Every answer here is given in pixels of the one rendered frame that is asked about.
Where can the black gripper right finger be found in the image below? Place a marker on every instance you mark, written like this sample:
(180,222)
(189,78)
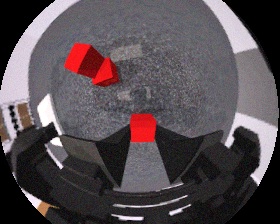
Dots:
(179,152)

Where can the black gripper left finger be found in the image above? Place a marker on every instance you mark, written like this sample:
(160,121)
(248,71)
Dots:
(110,153)

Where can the red cube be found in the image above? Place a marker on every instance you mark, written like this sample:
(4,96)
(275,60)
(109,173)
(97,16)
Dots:
(107,74)
(142,127)
(84,59)

